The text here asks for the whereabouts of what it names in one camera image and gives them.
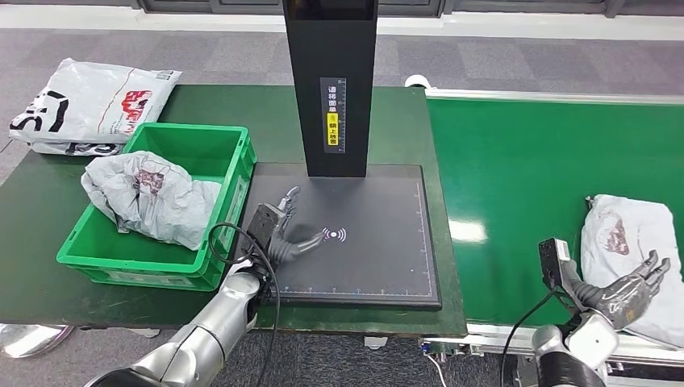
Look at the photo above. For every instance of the grey parcel bag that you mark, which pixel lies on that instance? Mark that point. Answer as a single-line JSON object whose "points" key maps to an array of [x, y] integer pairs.
{"points": [[155, 208], [625, 224]]}

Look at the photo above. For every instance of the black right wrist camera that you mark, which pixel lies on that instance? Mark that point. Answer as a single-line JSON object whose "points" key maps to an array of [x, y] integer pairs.
{"points": [[553, 262]]}

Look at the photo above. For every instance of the white conveyor end roller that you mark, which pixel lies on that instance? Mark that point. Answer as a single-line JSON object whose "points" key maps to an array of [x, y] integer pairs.
{"points": [[417, 81]]}

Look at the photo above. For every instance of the black inbound scanner machine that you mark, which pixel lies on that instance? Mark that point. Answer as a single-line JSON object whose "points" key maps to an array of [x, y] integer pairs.
{"points": [[374, 256]]}

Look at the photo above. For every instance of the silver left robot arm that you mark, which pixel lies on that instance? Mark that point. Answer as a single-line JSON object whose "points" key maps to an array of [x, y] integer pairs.
{"points": [[213, 331]]}

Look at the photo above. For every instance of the shiny silver round base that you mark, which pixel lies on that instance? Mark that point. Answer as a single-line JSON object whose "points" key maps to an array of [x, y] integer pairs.
{"points": [[32, 337]]}

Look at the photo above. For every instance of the aluminium conveyor frame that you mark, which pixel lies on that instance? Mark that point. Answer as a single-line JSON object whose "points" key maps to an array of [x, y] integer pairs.
{"points": [[534, 96]]}

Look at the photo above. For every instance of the green plastic crate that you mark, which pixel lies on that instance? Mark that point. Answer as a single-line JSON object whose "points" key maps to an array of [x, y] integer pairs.
{"points": [[213, 144]]}

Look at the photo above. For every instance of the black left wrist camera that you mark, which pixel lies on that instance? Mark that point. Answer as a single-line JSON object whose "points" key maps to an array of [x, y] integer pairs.
{"points": [[263, 224]]}

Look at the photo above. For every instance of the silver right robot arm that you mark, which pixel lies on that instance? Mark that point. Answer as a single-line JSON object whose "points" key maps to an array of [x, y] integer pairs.
{"points": [[588, 342]]}

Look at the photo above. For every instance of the white bag black red print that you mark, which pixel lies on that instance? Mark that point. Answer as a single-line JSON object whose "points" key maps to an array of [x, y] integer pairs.
{"points": [[88, 99]]}

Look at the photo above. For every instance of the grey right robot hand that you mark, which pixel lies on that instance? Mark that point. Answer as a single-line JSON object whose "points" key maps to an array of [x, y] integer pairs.
{"points": [[625, 299]]}

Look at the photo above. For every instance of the white table foot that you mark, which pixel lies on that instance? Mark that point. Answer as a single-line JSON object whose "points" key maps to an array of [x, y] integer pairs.
{"points": [[144, 331], [375, 343]]}

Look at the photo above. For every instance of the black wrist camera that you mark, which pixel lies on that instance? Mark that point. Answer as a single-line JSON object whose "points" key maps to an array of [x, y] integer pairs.
{"points": [[553, 262], [263, 224]]}

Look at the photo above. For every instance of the green conveyor belt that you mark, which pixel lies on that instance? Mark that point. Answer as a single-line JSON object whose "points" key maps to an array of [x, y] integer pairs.
{"points": [[507, 171]]}

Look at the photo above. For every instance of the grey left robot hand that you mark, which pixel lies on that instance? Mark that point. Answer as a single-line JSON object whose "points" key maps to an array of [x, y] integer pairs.
{"points": [[291, 250]]}

